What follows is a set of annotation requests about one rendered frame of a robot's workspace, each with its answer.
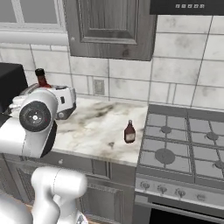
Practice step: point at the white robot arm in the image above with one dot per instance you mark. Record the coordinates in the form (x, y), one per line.
(32, 137)

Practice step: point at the white framed window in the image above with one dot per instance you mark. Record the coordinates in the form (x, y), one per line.
(32, 14)

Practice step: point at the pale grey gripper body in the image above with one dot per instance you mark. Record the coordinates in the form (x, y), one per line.
(24, 95)

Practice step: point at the round drawer knob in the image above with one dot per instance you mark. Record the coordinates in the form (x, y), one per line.
(60, 161)

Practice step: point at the steel gas stove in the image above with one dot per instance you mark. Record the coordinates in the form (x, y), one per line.
(180, 151)

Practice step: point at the grey wall socket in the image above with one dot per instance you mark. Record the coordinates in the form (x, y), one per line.
(99, 87)

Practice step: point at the grey wood drawer front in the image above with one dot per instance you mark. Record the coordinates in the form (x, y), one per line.
(73, 163)

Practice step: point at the red sauce bottle black cap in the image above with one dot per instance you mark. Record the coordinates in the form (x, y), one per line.
(42, 78)

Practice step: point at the black counter appliance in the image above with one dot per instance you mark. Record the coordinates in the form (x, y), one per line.
(11, 84)

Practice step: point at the brown sauce bottle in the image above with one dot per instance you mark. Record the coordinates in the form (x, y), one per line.
(129, 134)

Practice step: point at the black range hood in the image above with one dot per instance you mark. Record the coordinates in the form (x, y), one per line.
(186, 7)

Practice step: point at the grey wood base cupboard door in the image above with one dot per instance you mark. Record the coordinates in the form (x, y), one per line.
(24, 180)
(102, 201)

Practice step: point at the steel stove knob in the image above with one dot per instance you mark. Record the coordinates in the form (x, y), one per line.
(201, 197)
(162, 189)
(180, 192)
(145, 185)

